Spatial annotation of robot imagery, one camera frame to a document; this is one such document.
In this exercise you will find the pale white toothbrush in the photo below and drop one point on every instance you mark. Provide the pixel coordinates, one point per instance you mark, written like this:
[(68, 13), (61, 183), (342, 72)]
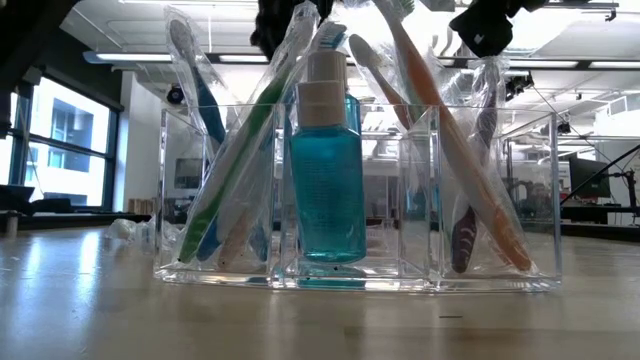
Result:
[(382, 87)]

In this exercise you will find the black round ceiling spotlight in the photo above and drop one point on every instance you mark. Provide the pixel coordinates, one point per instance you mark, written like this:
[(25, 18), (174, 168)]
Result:
[(517, 82), (175, 95)]

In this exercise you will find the clear acrylic organizer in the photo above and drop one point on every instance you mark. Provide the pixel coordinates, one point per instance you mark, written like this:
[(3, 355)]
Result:
[(225, 278)]

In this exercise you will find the black monitor on arm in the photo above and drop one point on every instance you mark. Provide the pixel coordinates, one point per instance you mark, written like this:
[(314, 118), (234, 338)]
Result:
[(590, 177)]

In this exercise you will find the purple white toothbrush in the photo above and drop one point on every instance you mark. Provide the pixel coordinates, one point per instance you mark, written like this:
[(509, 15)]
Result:
[(467, 230)]

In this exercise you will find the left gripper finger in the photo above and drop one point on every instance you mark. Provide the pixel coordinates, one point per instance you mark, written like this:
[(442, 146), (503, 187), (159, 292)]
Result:
[(272, 25)]

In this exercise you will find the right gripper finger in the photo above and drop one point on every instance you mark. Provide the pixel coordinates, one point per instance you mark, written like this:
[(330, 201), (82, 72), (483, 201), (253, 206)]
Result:
[(487, 25)]

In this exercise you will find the large dark framed window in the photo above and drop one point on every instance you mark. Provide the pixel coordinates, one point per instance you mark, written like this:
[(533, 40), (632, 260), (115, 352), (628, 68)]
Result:
[(65, 145)]

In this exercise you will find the long ceiling light strip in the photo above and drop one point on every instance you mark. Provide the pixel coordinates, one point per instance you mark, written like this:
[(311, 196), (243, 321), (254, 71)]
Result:
[(150, 58)]

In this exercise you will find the orange white toothbrush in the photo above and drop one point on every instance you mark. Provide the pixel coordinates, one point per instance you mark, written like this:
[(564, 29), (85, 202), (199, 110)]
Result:
[(235, 240), (450, 150)]

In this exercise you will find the low black desk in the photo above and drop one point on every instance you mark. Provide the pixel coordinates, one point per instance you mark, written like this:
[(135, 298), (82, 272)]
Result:
[(50, 206)]

